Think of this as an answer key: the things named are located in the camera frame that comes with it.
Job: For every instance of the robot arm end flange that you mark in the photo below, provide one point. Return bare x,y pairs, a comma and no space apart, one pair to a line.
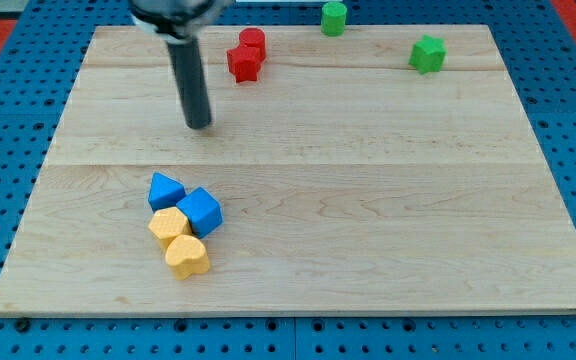
176,21

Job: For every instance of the blue triangle block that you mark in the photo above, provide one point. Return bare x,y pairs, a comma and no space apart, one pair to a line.
164,192

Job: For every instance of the red star block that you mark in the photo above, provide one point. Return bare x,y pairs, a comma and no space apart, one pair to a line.
244,63

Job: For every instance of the green star block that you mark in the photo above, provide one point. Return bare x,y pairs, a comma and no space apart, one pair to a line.
428,54

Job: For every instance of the blue cube block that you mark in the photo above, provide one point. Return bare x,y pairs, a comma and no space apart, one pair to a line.
202,210

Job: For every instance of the wooden board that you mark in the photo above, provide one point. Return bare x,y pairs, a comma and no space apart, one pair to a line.
349,184

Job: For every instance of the yellow heart block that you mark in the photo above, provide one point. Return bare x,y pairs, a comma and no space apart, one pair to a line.
186,256

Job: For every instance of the yellow hexagon block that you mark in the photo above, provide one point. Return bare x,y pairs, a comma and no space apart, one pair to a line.
167,224

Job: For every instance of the red cylinder block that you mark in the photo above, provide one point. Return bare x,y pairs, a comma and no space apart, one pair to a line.
255,38

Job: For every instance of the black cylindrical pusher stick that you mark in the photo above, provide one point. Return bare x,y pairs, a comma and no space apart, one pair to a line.
191,85

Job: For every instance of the green cylinder block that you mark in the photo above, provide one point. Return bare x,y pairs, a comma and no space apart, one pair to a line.
333,18

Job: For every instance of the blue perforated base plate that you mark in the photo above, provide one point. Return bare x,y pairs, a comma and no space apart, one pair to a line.
38,66

